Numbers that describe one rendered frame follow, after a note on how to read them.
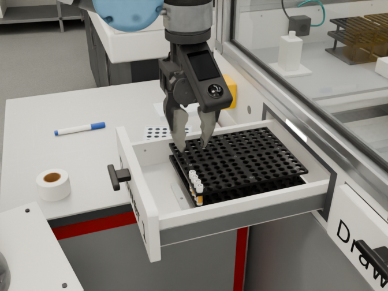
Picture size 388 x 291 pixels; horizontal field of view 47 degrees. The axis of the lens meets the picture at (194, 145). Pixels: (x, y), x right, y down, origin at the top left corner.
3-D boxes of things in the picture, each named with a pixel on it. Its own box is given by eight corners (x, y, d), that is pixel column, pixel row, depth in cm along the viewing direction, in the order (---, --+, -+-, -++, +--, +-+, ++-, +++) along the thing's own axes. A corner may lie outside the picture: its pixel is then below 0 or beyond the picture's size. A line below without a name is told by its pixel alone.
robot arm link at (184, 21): (220, 3, 64) (166, 9, 61) (220, 34, 66) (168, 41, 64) (201, -9, 70) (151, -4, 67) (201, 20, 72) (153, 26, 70)
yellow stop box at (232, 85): (217, 111, 116) (218, 86, 112) (208, 100, 122) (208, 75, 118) (235, 108, 117) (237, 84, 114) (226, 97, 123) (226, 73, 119)
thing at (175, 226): (158, 249, 75) (157, 222, 72) (129, 166, 96) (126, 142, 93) (359, 201, 86) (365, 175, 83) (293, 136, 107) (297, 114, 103)
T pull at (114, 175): (114, 193, 78) (113, 186, 77) (107, 169, 84) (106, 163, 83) (134, 189, 79) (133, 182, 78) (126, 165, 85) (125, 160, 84)
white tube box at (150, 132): (142, 155, 113) (142, 142, 111) (146, 137, 120) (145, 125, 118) (191, 155, 113) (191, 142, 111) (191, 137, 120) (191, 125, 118)
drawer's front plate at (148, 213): (150, 264, 74) (147, 214, 68) (119, 169, 98) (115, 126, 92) (161, 262, 75) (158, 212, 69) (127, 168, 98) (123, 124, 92)
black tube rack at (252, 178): (196, 222, 81) (196, 194, 77) (169, 168, 95) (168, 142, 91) (303, 197, 86) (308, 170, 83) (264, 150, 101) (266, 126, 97)
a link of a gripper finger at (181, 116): (174, 138, 81) (180, 92, 77) (185, 155, 77) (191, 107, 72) (158, 140, 80) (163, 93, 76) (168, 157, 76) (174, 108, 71)
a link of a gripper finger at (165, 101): (186, 126, 76) (192, 78, 72) (189, 130, 74) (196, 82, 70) (160, 127, 74) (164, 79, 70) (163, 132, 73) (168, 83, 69)
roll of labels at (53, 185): (34, 190, 101) (30, 175, 99) (63, 178, 104) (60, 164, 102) (46, 205, 96) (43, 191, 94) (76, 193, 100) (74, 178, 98)
